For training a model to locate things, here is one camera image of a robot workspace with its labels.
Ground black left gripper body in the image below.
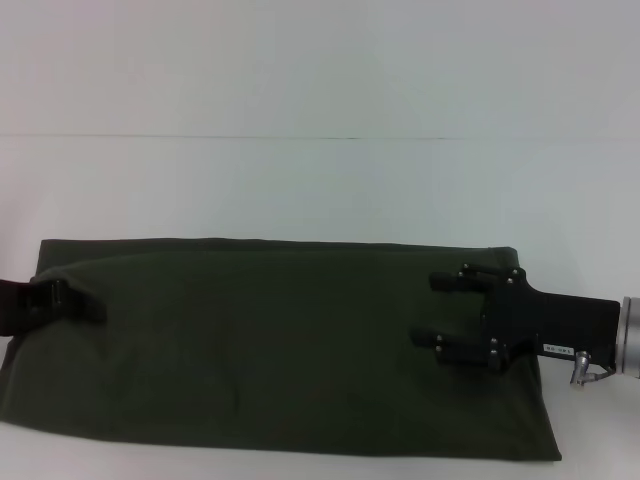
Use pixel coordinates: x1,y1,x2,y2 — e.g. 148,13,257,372
0,277,54,339

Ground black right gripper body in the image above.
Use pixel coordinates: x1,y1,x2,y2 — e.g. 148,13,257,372
479,266,622,374

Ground dark green shirt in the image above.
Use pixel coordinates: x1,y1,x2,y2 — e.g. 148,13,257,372
0,237,563,462

